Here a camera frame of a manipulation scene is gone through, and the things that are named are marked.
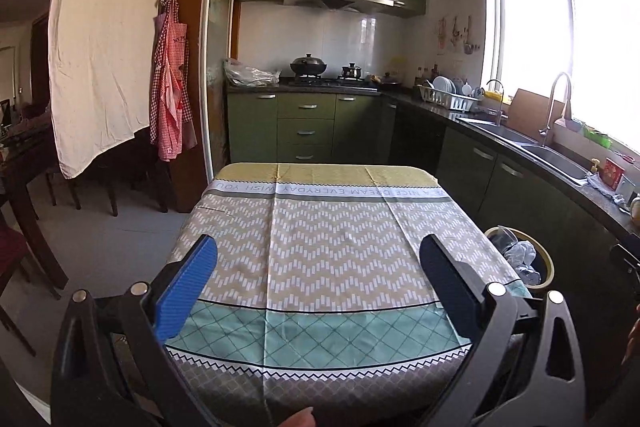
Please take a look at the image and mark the yellow rimmed trash bin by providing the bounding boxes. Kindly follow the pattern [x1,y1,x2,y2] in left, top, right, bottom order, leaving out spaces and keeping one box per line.
[485,225,555,293]

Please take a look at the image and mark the green kitchen cabinets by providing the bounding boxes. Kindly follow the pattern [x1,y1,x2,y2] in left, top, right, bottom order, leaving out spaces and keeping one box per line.
[228,0,634,322]

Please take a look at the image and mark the hand in pink sleeve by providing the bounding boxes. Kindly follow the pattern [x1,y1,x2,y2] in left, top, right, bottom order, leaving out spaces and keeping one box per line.
[279,407,316,427]

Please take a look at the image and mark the patterned tablecloth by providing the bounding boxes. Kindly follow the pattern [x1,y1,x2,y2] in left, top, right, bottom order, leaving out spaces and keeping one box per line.
[167,164,526,426]

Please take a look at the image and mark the red checkered apron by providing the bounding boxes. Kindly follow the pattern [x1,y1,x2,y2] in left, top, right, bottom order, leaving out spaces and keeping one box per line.
[150,0,198,162]

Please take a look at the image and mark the chrome sink faucet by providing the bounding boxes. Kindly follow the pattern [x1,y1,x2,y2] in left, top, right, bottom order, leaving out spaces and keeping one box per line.
[538,71,574,148]

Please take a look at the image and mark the wooden cutting board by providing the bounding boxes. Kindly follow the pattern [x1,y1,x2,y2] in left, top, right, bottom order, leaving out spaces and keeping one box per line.
[506,89,565,142]

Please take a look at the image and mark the dish rack with dishes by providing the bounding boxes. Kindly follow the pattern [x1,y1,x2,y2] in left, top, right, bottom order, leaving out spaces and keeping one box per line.
[419,76,480,113]

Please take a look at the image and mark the plastic bag on counter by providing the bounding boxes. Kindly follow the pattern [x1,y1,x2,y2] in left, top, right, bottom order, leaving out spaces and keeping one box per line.
[222,57,280,88]

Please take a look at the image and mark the small black pot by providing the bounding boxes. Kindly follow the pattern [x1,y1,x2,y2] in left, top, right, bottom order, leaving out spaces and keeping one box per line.
[341,63,361,80]

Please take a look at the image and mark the black wok with lid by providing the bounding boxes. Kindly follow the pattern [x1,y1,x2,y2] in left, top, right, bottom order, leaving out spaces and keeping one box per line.
[290,53,326,78]

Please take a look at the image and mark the white hanging cloth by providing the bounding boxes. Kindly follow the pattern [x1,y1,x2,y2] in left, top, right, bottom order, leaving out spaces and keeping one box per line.
[48,0,158,179]

